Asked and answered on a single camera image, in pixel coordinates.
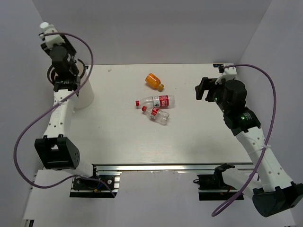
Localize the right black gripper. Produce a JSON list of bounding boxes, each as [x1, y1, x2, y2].
[[195, 78, 229, 114]]

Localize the large clear red-label bottle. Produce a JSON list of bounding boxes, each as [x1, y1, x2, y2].
[[135, 95, 175, 108]]

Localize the orange juice bottle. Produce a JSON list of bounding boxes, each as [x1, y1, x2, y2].
[[145, 73, 164, 92]]

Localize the small clear red-label bottle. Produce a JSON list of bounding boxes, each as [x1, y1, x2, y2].
[[142, 106, 169, 125]]

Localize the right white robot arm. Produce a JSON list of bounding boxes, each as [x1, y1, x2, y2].
[[195, 77, 303, 217]]

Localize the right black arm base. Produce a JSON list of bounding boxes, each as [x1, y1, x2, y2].
[[188, 164, 237, 201]]

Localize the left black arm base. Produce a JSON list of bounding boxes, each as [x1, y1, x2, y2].
[[70, 171, 121, 198]]

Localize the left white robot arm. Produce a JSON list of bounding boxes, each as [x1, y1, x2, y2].
[[35, 31, 100, 189]]

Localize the white bin with black rim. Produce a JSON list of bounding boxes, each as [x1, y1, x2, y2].
[[47, 59, 94, 110]]

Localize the blue table label sticker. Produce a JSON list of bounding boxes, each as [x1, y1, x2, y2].
[[213, 63, 224, 68]]

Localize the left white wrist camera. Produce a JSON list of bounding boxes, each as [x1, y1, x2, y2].
[[39, 22, 65, 50]]

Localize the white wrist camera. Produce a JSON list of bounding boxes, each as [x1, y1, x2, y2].
[[39, 22, 65, 50], [215, 63, 237, 85]]

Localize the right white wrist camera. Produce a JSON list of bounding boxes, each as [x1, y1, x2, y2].
[[215, 63, 237, 85]]

